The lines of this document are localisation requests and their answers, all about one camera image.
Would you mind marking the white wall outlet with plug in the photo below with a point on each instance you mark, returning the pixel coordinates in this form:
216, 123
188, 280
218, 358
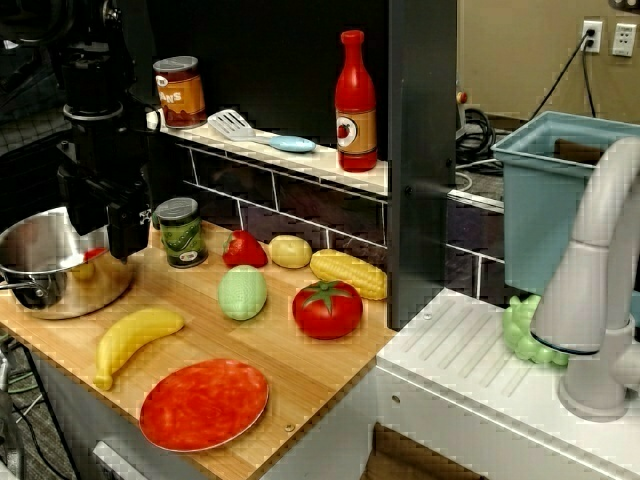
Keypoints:
592, 35

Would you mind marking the grey box red button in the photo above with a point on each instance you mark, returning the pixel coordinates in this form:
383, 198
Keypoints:
460, 107

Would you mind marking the light green toy melon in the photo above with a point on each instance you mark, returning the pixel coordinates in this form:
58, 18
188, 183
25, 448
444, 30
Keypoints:
242, 292

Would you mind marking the red toy tomato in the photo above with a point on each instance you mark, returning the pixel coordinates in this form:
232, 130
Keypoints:
327, 310

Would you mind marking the red toy pepper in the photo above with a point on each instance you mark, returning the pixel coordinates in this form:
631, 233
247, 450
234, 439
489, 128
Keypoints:
244, 250

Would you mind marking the red toy ketchup bottle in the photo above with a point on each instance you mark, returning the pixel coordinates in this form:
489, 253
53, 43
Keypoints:
356, 110

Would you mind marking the white kitchen shelf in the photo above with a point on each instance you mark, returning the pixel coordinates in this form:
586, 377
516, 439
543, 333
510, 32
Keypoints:
300, 160

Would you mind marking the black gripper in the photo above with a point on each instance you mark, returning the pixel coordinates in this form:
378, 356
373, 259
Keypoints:
97, 165

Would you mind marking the yellow toy corn cob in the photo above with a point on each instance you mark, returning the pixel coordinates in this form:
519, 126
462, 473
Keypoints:
350, 274

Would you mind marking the orange beans toy can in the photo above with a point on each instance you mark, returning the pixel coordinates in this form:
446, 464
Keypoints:
180, 92

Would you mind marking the yellow toy banana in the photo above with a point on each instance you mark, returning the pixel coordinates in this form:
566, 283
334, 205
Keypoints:
130, 335

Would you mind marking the dark grey vertical post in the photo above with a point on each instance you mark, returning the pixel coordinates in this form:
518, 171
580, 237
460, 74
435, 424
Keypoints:
422, 150

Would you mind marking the white toy sink counter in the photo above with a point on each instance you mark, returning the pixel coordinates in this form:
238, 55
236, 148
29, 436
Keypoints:
475, 390

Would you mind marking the stainless steel pot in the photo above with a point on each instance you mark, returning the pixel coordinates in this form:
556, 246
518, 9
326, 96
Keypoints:
45, 270

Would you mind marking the green toy can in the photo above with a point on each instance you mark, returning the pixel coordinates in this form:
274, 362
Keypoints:
182, 232

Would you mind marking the red round plate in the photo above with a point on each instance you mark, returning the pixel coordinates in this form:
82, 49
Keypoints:
202, 405

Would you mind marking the grey toy faucet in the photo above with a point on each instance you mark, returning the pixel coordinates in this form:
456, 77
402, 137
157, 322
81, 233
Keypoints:
590, 280

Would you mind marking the yellow toy potato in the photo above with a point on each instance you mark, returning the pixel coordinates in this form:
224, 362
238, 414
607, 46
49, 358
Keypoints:
290, 251

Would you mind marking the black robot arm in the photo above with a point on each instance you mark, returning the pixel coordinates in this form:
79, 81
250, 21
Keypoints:
92, 75

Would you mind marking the blue plastic bin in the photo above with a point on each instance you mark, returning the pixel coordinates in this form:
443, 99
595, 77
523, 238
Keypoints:
540, 200

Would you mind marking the green toy grapes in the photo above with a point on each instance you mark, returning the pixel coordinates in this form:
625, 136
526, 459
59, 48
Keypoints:
520, 330

